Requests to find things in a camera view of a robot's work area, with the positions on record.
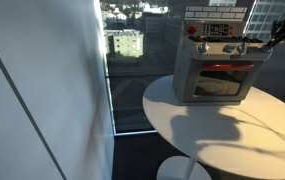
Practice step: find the red round back panel knob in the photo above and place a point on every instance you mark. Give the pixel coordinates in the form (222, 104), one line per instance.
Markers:
(192, 29)

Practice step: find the blue stove knob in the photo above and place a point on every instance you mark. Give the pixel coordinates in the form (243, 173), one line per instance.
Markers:
(203, 47)
(229, 48)
(242, 48)
(267, 49)

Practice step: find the grey toy stove oven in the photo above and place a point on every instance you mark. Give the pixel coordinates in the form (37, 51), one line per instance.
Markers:
(218, 26)

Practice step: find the white round table pedestal base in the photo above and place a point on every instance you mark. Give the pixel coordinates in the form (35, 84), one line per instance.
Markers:
(181, 168)

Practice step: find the red oven door handle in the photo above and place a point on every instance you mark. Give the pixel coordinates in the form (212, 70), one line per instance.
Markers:
(227, 66)

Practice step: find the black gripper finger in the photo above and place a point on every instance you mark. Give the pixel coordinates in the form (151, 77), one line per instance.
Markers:
(275, 39)

